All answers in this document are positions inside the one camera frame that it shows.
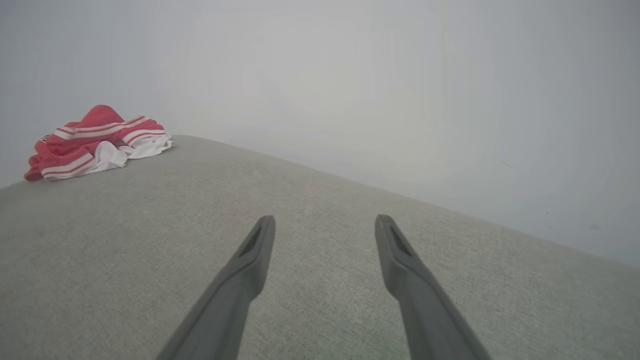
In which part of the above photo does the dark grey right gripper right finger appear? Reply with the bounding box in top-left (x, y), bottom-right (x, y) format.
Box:
top-left (375, 214), bottom-right (493, 360)

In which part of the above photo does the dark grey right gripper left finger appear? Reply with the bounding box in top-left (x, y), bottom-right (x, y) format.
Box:
top-left (156, 215), bottom-right (276, 360)

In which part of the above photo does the red basketball jersey number 23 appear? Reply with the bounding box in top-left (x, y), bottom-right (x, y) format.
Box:
top-left (23, 104), bottom-right (177, 182)

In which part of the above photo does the grey fabric sofa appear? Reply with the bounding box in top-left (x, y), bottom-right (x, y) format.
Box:
top-left (0, 134), bottom-right (640, 360)

